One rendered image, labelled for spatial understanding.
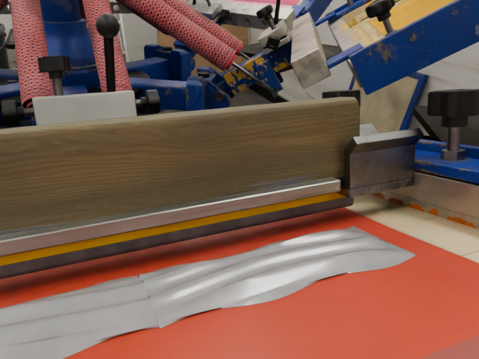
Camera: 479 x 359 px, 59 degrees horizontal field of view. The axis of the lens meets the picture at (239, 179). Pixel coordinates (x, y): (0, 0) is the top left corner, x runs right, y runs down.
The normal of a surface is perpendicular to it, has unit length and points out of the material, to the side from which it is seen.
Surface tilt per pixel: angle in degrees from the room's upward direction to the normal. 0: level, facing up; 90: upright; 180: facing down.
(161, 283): 18
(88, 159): 75
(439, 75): 90
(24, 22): 35
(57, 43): 62
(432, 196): 90
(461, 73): 90
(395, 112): 79
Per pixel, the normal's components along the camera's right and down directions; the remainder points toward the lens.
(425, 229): -0.07, -0.97
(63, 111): 0.39, 0.18
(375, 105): -0.90, -0.01
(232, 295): 0.20, -0.66
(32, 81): 0.11, -0.46
